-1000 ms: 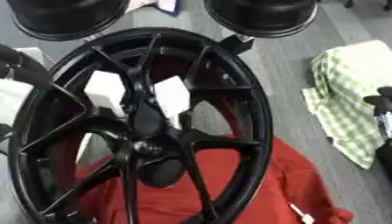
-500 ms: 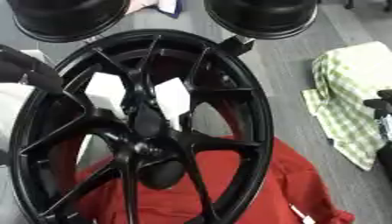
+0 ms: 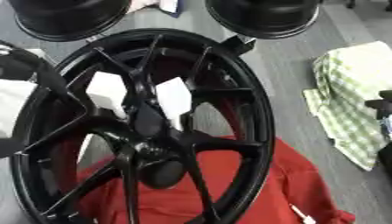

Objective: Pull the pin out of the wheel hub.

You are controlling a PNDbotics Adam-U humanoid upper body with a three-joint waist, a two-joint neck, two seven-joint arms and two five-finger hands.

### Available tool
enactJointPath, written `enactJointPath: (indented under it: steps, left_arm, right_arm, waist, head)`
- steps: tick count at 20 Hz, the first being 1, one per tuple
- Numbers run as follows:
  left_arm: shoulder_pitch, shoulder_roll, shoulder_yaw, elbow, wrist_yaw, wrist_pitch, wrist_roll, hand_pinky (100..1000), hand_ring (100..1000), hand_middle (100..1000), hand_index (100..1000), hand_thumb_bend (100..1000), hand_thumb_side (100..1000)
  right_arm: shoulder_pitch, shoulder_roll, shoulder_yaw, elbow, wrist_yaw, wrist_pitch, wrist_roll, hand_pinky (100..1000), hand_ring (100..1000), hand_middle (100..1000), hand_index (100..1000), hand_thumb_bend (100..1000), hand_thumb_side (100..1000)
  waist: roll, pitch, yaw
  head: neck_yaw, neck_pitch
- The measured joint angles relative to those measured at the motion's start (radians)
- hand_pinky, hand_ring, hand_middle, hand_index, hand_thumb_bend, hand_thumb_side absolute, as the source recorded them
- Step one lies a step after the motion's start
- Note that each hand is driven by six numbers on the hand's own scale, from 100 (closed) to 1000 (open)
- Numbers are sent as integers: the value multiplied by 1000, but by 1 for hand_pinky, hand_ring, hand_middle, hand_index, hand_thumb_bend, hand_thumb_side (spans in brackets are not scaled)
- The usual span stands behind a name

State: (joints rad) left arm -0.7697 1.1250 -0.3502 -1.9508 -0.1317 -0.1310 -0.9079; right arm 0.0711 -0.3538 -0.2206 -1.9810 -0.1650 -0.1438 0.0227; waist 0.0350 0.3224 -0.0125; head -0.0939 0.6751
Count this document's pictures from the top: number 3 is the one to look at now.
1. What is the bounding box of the green white checked cloth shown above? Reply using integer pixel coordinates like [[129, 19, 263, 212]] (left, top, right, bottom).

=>
[[301, 40, 392, 172]]

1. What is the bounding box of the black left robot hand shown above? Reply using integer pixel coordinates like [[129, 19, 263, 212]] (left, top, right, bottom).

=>
[[0, 40, 71, 100]]

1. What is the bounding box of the black round wheel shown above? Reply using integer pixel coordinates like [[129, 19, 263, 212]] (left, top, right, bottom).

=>
[[6, 0, 134, 42], [203, 0, 325, 40]]

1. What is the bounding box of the black spoked wheel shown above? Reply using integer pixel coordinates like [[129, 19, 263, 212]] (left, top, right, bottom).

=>
[[9, 28, 277, 224]]

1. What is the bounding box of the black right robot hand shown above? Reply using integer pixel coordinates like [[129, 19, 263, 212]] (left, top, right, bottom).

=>
[[362, 89, 392, 119]]

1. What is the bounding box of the black support block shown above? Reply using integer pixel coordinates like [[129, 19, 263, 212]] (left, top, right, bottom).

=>
[[217, 34, 257, 56]]

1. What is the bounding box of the white and blue bag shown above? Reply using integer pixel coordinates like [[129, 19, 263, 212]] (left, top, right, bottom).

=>
[[127, 0, 184, 18]]

